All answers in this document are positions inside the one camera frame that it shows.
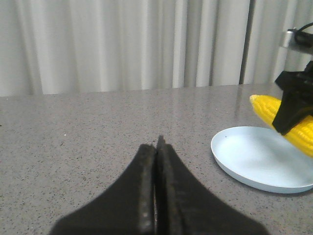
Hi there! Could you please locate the black other-arm gripper body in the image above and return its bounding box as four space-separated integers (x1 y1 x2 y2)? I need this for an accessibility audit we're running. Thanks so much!
275 62 313 107

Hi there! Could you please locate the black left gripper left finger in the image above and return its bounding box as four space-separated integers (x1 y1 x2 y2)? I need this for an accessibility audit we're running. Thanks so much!
50 144 156 235

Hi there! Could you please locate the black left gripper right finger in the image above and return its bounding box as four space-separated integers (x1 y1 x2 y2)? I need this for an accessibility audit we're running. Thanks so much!
156 136 267 235

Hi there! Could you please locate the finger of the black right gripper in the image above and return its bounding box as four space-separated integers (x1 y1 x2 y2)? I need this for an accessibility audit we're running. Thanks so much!
272 90 313 135

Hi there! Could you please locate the yellow corn cob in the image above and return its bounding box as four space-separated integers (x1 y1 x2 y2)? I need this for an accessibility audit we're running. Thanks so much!
249 94 313 157

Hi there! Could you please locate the light blue round plate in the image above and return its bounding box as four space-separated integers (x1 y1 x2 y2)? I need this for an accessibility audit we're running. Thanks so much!
211 126 313 194

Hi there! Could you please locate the white pleated curtain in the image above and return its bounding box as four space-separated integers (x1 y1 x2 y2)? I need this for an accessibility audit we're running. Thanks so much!
0 0 313 96

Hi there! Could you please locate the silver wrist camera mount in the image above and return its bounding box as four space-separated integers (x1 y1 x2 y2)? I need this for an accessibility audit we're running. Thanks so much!
280 22 313 55

